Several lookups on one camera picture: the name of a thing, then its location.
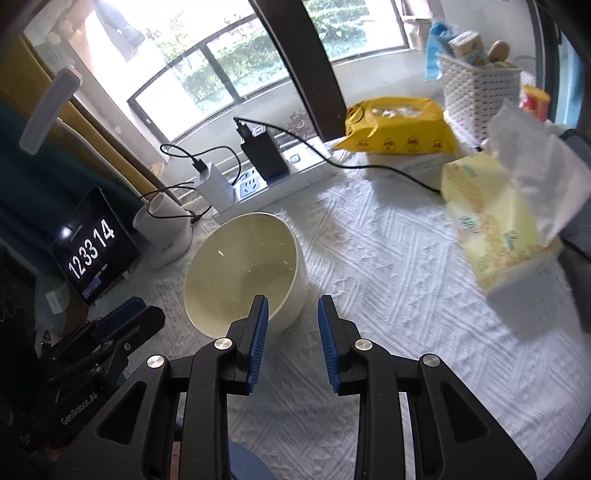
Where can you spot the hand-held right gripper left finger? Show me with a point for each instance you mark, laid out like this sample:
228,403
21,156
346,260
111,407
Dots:
257,346

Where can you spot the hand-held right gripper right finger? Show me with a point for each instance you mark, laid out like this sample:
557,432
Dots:
328,346

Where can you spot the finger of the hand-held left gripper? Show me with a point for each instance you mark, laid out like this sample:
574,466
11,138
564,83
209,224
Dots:
129,323

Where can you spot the cream bowl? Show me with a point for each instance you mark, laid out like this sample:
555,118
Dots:
240,267

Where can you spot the large blue bowl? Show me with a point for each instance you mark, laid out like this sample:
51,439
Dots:
249,464

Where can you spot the black tablet clock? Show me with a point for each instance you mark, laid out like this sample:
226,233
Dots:
92,249

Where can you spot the white desk lamp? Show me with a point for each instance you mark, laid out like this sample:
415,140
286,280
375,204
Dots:
161,240

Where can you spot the white charger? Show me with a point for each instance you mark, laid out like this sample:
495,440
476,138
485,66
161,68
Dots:
214,189

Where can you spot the teal curtain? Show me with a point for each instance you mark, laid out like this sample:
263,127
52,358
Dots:
37,184

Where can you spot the white power strip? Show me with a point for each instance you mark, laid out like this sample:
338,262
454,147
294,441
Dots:
300,170

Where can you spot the black power adapter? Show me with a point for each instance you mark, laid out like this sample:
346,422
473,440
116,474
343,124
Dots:
265,152

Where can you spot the yellow curtain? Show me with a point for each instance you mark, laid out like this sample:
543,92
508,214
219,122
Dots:
92,129

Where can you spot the yellow tissue pack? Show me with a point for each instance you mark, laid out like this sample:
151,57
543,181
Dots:
498,217

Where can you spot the yellow wipes pack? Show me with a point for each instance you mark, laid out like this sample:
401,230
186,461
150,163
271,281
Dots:
397,124

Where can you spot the white woven basket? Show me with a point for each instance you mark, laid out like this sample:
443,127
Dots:
480,101

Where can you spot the black balcony railing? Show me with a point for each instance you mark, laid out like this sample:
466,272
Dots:
207,44

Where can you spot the dark hanging cloth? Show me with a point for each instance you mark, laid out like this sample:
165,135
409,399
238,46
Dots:
122,32

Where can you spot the blue packet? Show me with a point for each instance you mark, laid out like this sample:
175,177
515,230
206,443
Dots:
438,46

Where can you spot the pale carton pack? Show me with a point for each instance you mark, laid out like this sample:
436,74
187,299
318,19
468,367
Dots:
468,46

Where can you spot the brown round item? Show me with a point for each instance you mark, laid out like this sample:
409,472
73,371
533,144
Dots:
499,51

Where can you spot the dark window frame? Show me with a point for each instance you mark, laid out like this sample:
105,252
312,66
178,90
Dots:
304,60

